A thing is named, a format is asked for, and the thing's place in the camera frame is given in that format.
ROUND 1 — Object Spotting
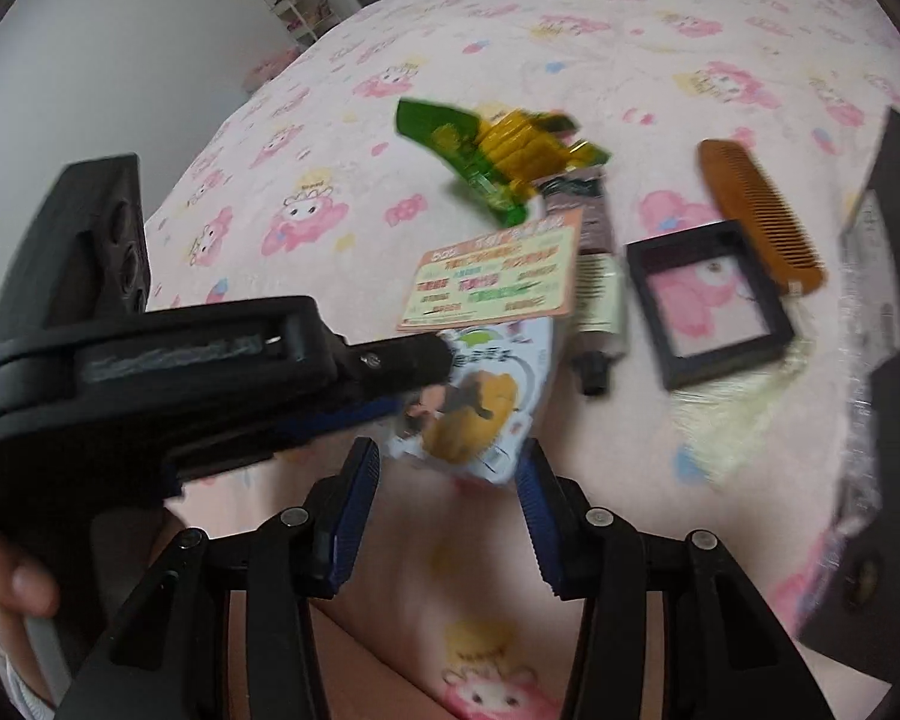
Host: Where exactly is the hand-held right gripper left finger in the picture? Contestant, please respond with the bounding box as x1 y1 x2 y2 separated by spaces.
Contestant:
56 435 383 720

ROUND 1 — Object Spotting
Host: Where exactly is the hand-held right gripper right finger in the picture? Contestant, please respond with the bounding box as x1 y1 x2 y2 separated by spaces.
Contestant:
514 437 833 720

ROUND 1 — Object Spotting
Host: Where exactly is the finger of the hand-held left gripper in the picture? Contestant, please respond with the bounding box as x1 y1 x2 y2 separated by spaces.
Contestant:
268 396 411 452
336 334 452 400

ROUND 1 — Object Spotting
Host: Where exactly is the cartoon packet with orange header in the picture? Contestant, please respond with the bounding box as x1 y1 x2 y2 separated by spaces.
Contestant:
386 219 580 494

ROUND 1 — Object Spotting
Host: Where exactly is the person's left forearm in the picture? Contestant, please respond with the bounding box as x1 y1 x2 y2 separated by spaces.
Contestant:
0 604 72 720

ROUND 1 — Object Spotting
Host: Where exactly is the person's left hand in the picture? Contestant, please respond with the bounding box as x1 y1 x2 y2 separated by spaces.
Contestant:
0 531 62 622

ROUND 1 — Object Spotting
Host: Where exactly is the brown cream hand cream tube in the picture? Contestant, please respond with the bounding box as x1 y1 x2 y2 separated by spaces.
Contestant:
532 172 632 397

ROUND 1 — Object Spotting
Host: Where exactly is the cream tassel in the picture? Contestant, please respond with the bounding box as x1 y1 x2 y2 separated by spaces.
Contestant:
671 337 805 490

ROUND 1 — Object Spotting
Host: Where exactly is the green yellow snack packet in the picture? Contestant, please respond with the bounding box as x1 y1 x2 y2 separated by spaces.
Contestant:
396 97 613 228

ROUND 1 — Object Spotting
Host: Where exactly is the pile of plush toys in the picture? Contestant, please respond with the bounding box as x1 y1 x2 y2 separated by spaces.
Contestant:
240 45 302 95

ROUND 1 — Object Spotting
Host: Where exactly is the pink cartoon printed blanket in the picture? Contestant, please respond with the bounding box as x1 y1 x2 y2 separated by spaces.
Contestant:
139 0 900 720

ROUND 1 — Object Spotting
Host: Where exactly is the white shelf rack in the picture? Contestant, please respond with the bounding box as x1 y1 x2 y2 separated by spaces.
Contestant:
247 0 346 47

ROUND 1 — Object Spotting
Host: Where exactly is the brown wooden comb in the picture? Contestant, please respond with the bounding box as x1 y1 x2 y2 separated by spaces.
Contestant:
697 139 828 296

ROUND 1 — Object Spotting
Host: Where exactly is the black square display frame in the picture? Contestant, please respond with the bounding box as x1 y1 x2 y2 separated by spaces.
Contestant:
626 221 797 392

